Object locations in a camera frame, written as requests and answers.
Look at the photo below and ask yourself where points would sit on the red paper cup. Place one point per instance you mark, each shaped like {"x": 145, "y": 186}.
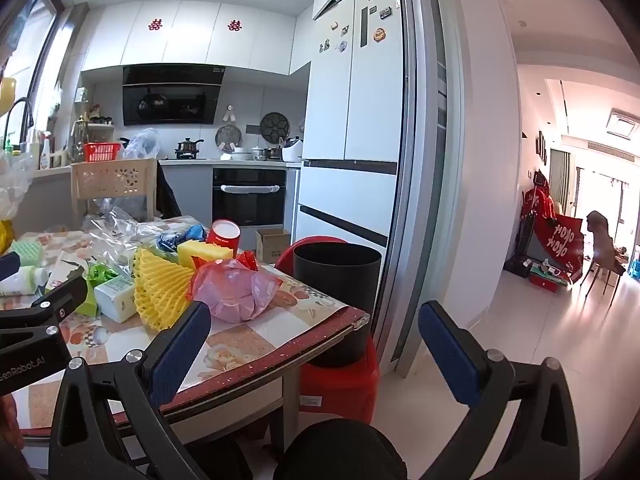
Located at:
{"x": 223, "y": 235}

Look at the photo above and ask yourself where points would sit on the yellow foam fruit net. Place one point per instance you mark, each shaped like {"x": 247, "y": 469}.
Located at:
{"x": 157, "y": 290}

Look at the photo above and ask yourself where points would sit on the black cooking pot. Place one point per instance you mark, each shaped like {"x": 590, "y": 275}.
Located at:
{"x": 187, "y": 148}

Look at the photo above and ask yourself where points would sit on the white spray bottle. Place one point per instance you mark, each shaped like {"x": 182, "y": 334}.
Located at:
{"x": 45, "y": 155}

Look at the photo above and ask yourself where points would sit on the red paper decal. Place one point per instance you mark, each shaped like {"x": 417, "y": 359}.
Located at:
{"x": 155, "y": 24}
{"x": 235, "y": 25}

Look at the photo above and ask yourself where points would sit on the green paper box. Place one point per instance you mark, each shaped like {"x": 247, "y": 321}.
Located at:
{"x": 96, "y": 285}

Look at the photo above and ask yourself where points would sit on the translucent plastic bag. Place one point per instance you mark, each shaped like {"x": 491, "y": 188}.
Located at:
{"x": 142, "y": 144}

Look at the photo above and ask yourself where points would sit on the beige plastic chair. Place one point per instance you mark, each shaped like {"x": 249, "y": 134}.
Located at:
{"x": 112, "y": 180}

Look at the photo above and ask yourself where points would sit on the round patterned plate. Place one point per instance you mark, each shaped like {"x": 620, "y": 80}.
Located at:
{"x": 228, "y": 138}

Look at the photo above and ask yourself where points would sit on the round dark compartment tray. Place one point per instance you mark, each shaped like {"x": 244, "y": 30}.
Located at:
{"x": 274, "y": 127}

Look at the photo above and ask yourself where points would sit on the green wavy sponge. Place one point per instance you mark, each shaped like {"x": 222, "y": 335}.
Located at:
{"x": 29, "y": 254}

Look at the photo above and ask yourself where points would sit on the black range hood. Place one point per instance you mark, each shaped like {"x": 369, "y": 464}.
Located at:
{"x": 172, "y": 95}

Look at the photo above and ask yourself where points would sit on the orange fridge magnet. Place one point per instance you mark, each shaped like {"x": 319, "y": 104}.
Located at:
{"x": 380, "y": 35}

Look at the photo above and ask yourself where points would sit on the clear plastic bag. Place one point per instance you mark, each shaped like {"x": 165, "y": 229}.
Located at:
{"x": 120, "y": 240}
{"x": 14, "y": 190}

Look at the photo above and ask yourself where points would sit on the white carton box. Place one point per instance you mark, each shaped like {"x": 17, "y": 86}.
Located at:
{"x": 116, "y": 301}

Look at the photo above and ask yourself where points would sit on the grey sliding door frame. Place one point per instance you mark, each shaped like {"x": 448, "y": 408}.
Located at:
{"x": 425, "y": 160}

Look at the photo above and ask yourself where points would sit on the yellow sponge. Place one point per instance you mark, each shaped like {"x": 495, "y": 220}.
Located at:
{"x": 200, "y": 252}

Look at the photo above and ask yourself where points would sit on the brown dining chair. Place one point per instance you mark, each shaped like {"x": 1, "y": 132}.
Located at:
{"x": 600, "y": 240}

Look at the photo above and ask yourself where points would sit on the blue plastic stool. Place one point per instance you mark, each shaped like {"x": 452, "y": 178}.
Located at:
{"x": 635, "y": 267}

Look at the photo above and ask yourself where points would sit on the dark jacket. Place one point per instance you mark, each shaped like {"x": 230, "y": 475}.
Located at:
{"x": 167, "y": 192}

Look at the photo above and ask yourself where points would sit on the black round trash bin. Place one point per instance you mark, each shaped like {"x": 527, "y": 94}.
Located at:
{"x": 340, "y": 290}

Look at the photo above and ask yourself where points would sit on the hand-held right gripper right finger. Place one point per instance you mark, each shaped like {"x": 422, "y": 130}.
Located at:
{"x": 445, "y": 355}

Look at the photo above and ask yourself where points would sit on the black kitchen faucet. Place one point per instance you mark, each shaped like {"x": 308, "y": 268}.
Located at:
{"x": 22, "y": 107}

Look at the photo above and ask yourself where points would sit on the white rice cooker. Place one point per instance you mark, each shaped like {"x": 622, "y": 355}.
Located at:
{"x": 292, "y": 150}

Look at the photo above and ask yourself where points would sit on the steel pot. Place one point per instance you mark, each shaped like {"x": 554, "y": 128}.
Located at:
{"x": 267, "y": 153}

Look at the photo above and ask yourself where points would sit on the cardboard box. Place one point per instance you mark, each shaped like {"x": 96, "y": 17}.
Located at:
{"x": 272, "y": 247}

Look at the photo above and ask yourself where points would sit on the blue plastic bag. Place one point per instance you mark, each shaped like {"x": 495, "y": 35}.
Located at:
{"x": 182, "y": 237}

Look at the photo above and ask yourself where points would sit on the red flat box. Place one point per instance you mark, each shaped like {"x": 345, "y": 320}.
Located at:
{"x": 547, "y": 282}

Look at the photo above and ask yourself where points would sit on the white refrigerator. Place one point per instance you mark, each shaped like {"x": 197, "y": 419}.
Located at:
{"x": 350, "y": 110}

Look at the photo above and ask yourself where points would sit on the red printed banner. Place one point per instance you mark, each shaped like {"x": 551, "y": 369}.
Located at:
{"x": 560, "y": 245}

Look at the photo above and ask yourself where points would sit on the red wrapper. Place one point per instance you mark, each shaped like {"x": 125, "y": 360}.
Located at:
{"x": 246, "y": 261}

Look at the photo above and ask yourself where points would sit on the pink plastic bag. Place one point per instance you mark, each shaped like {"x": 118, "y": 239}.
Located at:
{"x": 230, "y": 295}

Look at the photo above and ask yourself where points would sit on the white pot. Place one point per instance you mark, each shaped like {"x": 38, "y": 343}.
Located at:
{"x": 242, "y": 153}

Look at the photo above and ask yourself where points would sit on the ceiling vent panel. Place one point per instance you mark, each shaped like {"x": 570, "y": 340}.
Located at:
{"x": 622, "y": 124}

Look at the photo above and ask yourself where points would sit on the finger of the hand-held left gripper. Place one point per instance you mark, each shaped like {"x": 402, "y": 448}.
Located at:
{"x": 65, "y": 295}
{"x": 9, "y": 265}

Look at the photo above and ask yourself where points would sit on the black built-in oven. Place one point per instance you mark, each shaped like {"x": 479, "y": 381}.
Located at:
{"x": 248, "y": 200}

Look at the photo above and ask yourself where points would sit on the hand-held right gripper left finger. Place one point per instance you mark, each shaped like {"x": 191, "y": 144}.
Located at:
{"x": 182, "y": 345}

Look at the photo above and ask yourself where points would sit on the red plastic basket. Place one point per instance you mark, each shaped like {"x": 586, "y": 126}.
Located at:
{"x": 101, "y": 152}

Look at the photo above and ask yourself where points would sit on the red plastic stool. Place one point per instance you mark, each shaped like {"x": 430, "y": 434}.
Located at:
{"x": 340, "y": 390}

